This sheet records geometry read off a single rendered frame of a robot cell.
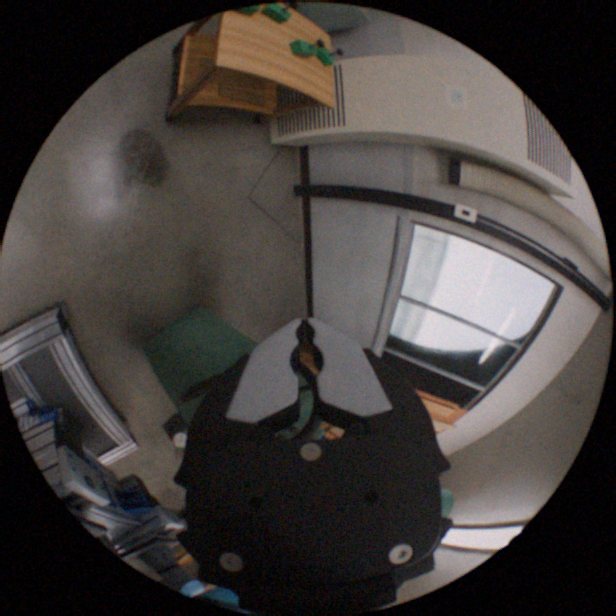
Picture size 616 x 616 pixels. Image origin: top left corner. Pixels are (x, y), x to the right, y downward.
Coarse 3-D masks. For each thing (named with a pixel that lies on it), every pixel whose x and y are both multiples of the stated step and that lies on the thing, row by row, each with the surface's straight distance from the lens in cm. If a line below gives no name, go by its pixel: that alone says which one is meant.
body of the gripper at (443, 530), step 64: (256, 448) 7; (320, 448) 6; (384, 448) 7; (192, 512) 7; (256, 512) 6; (320, 512) 6; (384, 512) 6; (256, 576) 6; (320, 576) 6; (384, 576) 6
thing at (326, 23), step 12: (300, 12) 168; (312, 12) 169; (324, 12) 169; (336, 12) 170; (348, 12) 170; (360, 12) 170; (324, 24) 180; (336, 24) 181; (348, 24) 181; (360, 24) 181
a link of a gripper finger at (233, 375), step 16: (240, 368) 10; (224, 384) 9; (208, 400) 9; (224, 400) 8; (208, 416) 8; (224, 416) 8; (192, 432) 8; (208, 432) 8; (224, 432) 8; (240, 432) 7; (192, 448) 8; (208, 448) 8; (192, 464) 8; (176, 480) 8
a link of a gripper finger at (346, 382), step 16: (320, 336) 11; (336, 336) 11; (320, 352) 10; (336, 352) 10; (352, 352) 10; (320, 368) 11; (336, 368) 9; (352, 368) 9; (368, 368) 9; (320, 384) 8; (336, 384) 8; (352, 384) 8; (368, 384) 8; (320, 400) 8; (336, 400) 8; (352, 400) 8; (368, 400) 8; (384, 400) 8; (320, 416) 9; (336, 416) 8; (352, 416) 8; (368, 416) 8
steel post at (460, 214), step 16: (304, 192) 157; (320, 192) 149; (336, 192) 143; (352, 192) 138; (368, 192) 134; (384, 192) 131; (400, 192) 133; (416, 208) 128; (432, 208) 127; (448, 208) 127; (464, 208) 125; (464, 224) 129; (480, 224) 130; (496, 224) 132; (512, 240) 137; (528, 240) 141; (544, 256) 149; (560, 272) 160; (576, 272) 168; (592, 288) 182; (608, 304) 204
